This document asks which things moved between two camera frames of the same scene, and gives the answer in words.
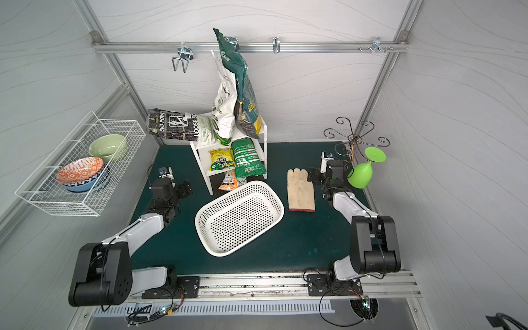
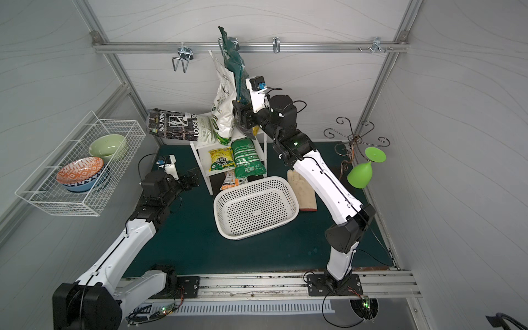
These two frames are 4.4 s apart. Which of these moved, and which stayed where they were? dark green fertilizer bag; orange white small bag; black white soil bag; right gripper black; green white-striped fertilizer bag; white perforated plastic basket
Moved: right gripper black; white perforated plastic basket
Stayed: dark green fertilizer bag; black white soil bag; orange white small bag; green white-striped fertilizer bag
